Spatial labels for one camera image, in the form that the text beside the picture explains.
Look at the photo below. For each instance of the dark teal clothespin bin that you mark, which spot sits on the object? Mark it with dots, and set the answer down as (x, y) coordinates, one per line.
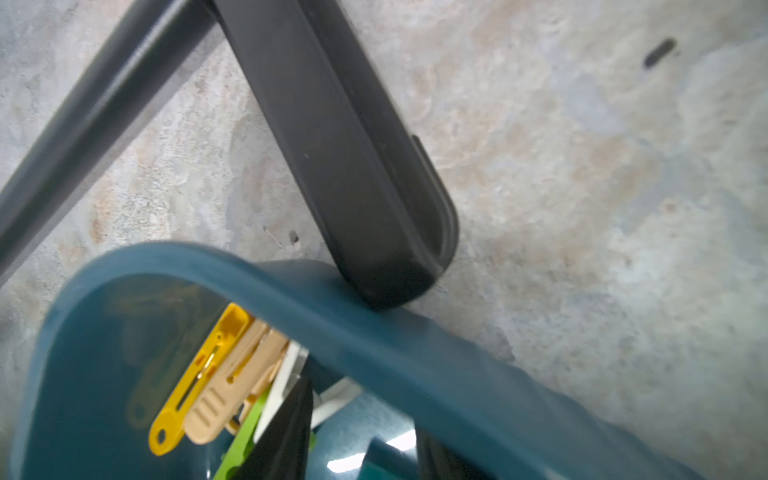
(122, 332)

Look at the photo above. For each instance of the white clothespin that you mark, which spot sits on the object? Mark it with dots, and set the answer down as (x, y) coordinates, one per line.
(325, 405)

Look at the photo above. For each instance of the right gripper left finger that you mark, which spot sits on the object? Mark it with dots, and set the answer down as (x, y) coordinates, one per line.
(282, 451)

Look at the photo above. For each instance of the beige clothespin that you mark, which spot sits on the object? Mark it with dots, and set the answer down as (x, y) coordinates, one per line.
(231, 393)

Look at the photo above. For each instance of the yellow clothespin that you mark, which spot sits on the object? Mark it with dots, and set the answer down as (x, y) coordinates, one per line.
(167, 429)

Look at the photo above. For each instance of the green clothespin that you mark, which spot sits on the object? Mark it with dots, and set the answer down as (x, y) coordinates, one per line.
(243, 442)

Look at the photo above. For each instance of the black clothes rack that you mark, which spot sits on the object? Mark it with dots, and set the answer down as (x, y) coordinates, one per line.
(379, 203)

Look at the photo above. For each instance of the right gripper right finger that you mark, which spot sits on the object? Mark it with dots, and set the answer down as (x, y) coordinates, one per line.
(438, 462)

